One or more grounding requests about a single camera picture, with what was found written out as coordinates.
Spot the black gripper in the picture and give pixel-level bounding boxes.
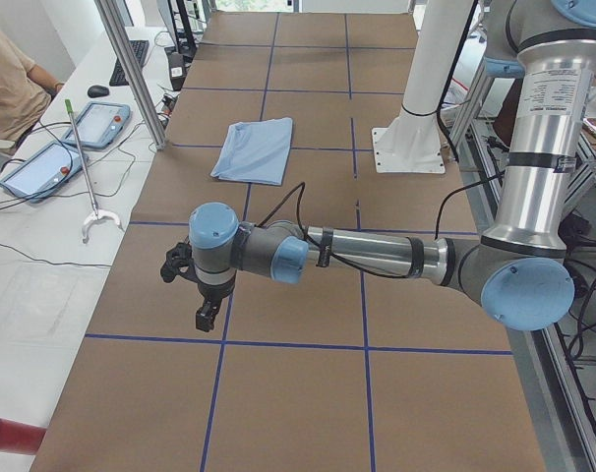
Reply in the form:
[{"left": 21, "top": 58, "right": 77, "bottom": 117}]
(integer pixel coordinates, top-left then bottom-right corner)
[{"left": 194, "top": 279, "right": 236, "bottom": 333}]

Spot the light blue t-shirt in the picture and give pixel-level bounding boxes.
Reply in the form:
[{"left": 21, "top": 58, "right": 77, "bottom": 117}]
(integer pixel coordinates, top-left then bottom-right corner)
[{"left": 210, "top": 117, "right": 293, "bottom": 186}]

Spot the reacher grabber tool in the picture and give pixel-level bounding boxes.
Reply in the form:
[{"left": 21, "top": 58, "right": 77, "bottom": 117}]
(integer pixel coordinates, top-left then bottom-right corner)
[{"left": 64, "top": 98, "right": 123, "bottom": 244}]

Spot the teach pendant near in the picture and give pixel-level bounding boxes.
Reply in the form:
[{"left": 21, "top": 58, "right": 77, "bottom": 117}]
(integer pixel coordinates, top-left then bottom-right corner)
[{"left": 0, "top": 143, "right": 83, "bottom": 203}]

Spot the teach pendant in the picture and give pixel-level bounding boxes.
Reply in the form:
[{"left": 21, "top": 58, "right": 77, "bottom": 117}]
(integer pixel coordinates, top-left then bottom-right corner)
[
  {"left": 74, "top": 100, "right": 131, "bottom": 150},
  {"left": 0, "top": 143, "right": 83, "bottom": 203}
]

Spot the teach pendant far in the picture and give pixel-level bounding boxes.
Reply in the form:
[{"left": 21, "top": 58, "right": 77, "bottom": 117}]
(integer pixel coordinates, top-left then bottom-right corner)
[{"left": 74, "top": 100, "right": 131, "bottom": 150}]

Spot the red fire extinguisher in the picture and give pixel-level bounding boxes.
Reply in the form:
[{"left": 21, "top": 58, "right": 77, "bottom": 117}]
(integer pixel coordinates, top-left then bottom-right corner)
[{"left": 0, "top": 418, "right": 46, "bottom": 455}]

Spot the black computer mouse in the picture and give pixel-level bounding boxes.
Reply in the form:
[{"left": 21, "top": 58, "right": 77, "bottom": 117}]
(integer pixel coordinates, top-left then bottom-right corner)
[{"left": 87, "top": 85, "right": 110, "bottom": 98}]

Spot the black keyboard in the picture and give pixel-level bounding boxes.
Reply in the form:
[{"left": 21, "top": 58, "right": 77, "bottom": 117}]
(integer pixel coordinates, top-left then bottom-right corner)
[{"left": 108, "top": 39, "right": 150, "bottom": 88}]

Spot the seated person beige shirt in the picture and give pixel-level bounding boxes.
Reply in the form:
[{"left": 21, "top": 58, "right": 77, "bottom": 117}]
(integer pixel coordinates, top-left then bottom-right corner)
[{"left": 0, "top": 30, "right": 64, "bottom": 147}]

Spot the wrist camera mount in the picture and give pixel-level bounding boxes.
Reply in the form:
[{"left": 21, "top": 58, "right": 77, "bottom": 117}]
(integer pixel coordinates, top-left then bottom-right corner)
[{"left": 160, "top": 242, "right": 198, "bottom": 283}]

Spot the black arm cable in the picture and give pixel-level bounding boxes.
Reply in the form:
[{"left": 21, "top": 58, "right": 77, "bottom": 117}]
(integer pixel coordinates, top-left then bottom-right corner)
[{"left": 256, "top": 181, "right": 506, "bottom": 280}]

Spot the white camera pillar base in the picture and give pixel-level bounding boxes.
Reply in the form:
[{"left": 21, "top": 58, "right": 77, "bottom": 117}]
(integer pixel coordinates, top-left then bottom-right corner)
[{"left": 372, "top": 0, "right": 476, "bottom": 174}]

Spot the aluminium frame post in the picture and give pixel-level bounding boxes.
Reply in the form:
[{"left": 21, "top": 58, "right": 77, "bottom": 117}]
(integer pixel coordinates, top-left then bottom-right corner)
[{"left": 94, "top": 0, "right": 166, "bottom": 150}]

